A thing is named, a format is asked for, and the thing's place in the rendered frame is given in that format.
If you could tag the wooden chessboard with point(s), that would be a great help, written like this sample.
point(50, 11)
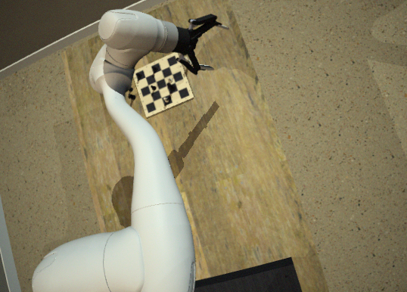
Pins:
point(152, 100)

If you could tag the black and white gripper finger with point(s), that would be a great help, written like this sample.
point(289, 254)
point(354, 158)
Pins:
point(208, 21)
point(196, 66)

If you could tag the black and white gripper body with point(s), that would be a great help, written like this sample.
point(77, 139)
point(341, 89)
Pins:
point(184, 41)

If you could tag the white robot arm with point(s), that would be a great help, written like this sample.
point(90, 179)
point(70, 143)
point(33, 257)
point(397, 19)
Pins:
point(156, 253)

